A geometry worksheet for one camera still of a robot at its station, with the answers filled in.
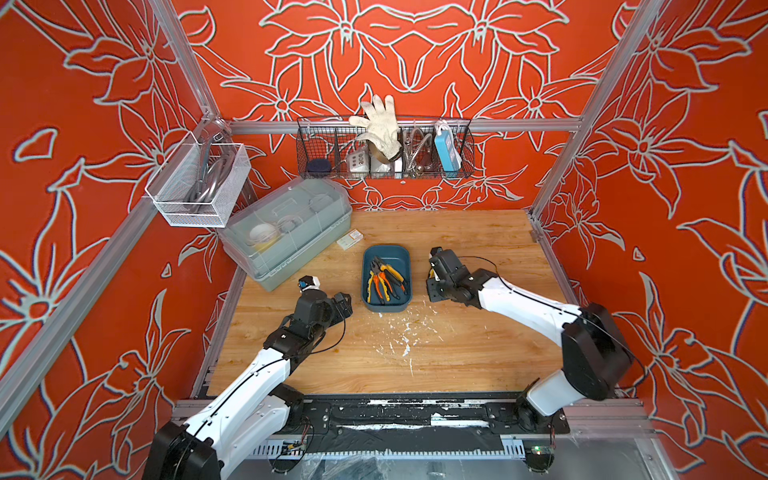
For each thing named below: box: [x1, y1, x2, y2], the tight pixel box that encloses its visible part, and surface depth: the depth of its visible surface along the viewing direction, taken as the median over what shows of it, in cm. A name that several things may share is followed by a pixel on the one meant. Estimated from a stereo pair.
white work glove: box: [349, 94, 403, 163], surface depth 90 cm
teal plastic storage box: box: [362, 244, 412, 313], surface depth 99 cm
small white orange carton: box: [336, 229, 364, 250], surface depth 112 cm
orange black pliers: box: [371, 260, 394, 303], surface depth 100 cm
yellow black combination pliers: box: [379, 261, 409, 295], surface depth 100 cm
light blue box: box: [434, 129, 462, 173], surface depth 89 cm
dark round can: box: [307, 158, 331, 173], surface depth 102 cm
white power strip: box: [348, 150, 370, 173], surface depth 95 cm
